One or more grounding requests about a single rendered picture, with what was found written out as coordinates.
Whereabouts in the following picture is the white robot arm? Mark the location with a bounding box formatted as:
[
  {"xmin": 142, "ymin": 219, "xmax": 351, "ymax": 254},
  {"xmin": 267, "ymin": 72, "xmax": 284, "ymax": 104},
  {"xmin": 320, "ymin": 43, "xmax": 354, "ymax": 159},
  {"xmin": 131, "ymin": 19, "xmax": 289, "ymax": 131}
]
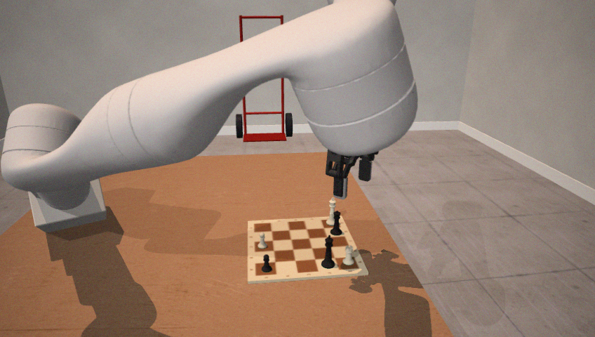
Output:
[{"xmin": 1, "ymin": 0, "xmax": 417, "ymax": 210}]

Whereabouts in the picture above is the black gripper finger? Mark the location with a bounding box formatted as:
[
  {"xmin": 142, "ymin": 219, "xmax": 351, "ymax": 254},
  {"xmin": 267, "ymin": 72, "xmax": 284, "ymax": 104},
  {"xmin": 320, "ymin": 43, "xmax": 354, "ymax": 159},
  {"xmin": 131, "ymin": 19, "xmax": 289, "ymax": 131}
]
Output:
[
  {"xmin": 326, "ymin": 150, "xmax": 358, "ymax": 199},
  {"xmin": 359, "ymin": 151, "xmax": 379, "ymax": 181}
]

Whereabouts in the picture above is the wooden chessboard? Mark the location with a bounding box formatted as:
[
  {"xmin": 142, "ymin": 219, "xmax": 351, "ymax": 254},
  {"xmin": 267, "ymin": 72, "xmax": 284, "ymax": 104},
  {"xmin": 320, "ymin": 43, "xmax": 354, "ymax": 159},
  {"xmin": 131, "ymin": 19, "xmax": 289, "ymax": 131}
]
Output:
[{"xmin": 248, "ymin": 216, "xmax": 368, "ymax": 284}]

